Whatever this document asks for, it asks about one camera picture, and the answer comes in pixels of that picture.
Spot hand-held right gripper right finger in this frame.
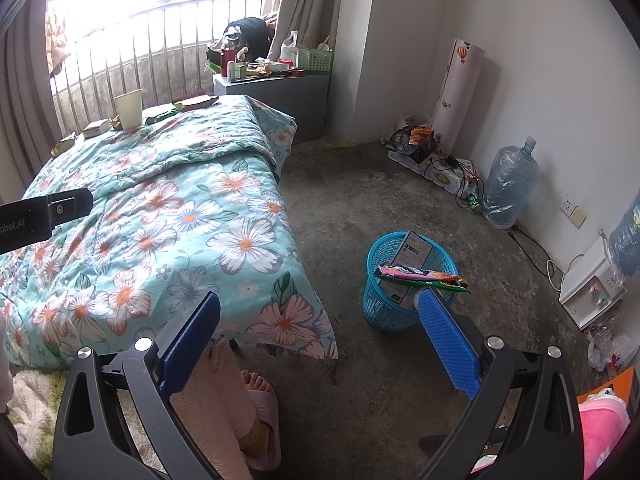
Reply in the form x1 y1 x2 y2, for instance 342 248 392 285
415 290 583 480

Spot crumpled white plastic bag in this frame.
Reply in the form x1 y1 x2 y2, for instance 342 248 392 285
395 112 432 133

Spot black power cable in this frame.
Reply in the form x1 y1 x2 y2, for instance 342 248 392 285
507 227 563 286

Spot pink cloth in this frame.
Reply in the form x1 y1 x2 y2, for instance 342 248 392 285
577 392 631 480

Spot balloon print paper roll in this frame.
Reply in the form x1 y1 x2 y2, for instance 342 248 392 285
431 37 487 158

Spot white windowed cable box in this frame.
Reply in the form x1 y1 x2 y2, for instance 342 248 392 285
382 230 436 308

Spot wall socket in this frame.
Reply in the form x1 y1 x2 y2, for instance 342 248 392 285
559 196 590 229

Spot pile of dark clothes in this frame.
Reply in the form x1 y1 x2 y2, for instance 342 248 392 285
207 16 278 61

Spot green white fuzzy cloth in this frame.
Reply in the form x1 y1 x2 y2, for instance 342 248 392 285
10 367 168 476

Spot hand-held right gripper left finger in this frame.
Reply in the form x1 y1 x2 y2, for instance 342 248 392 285
52 290 222 480

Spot floral blanket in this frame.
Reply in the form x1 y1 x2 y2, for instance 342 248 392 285
0 94 340 373

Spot black charger with cables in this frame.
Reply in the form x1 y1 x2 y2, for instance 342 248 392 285
422 154 487 213

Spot pink purple snack packet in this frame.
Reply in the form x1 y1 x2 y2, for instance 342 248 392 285
375 262 472 295

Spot orange box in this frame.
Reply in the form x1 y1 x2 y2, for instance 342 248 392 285
575 365 640 411

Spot metal balcony railing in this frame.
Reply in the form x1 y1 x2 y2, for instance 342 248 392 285
50 0 266 126

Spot beige cake packet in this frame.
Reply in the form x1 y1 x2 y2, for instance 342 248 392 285
81 119 112 139

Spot green plastic basket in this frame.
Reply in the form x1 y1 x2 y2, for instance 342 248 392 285
296 48 334 73

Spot clear plastic bag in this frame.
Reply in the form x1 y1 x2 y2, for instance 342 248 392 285
586 310 636 373

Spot heap of small packets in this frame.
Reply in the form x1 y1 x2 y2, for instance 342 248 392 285
245 57 307 80

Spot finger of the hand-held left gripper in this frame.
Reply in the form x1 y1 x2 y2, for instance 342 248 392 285
46 188 94 229

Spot pink slipper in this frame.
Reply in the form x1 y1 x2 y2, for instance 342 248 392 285
239 379 282 472

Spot yellow snack packet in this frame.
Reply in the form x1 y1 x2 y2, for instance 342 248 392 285
50 132 78 157

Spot brown snack packet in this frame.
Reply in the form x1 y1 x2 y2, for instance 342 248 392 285
171 94 219 112

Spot blue water jug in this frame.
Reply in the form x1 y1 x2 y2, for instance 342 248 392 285
607 205 640 276

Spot red thermos bottle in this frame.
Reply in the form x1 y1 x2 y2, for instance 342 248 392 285
221 37 237 78

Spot blue plastic waste basket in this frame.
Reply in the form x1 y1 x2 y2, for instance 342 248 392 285
361 231 460 333

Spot white water dispenser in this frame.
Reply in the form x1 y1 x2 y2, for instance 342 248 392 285
559 237 628 331

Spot clear large water jug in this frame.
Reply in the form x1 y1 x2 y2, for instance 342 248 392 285
482 136 541 231

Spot beige quilted jacket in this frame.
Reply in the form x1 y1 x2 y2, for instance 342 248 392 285
44 0 71 78

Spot grey cabinet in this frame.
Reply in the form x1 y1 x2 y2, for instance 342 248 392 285
212 71 332 142

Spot green snack packet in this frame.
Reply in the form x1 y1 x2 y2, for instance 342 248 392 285
145 107 181 126

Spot knotted white plastic bag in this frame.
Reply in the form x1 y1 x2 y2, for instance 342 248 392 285
280 31 301 63

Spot grey curtain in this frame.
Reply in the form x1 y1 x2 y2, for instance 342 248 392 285
0 0 66 196
267 0 346 61

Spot pink fuzzy pants leg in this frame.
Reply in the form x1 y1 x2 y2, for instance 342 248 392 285
170 344 253 480

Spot person's foot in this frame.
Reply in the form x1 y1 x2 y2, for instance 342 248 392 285
236 369 275 453

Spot dark snack bag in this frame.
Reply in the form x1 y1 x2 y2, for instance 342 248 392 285
387 125 438 163

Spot white wrapped bottle pack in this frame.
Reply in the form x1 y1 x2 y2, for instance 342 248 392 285
389 152 478 196

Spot white paper cup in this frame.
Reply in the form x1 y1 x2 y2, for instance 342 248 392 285
113 88 143 131

